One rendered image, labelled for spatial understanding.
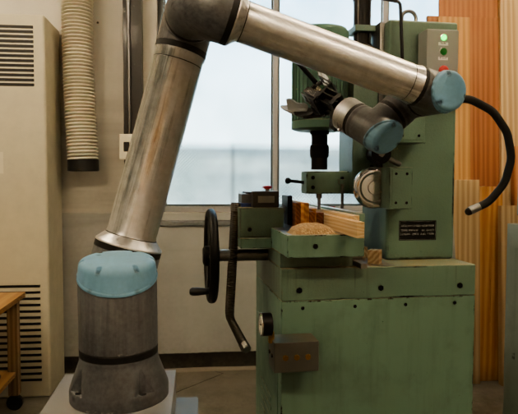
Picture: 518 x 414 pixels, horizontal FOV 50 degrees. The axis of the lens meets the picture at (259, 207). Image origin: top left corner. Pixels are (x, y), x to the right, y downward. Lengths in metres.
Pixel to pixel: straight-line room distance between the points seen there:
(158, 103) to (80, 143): 1.66
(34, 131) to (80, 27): 0.56
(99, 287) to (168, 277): 2.00
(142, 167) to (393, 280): 0.79
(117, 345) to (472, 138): 2.51
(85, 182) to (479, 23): 2.27
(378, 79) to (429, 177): 0.60
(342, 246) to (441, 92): 0.47
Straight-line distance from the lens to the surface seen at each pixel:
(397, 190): 1.63
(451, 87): 1.31
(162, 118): 1.23
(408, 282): 1.65
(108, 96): 3.06
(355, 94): 1.74
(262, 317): 1.48
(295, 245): 1.45
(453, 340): 1.75
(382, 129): 1.36
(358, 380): 1.67
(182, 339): 3.12
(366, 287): 1.61
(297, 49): 1.19
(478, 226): 3.05
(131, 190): 1.23
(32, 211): 2.81
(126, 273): 1.05
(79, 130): 2.87
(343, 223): 1.50
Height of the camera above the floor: 1.05
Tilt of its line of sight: 3 degrees down
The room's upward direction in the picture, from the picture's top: straight up
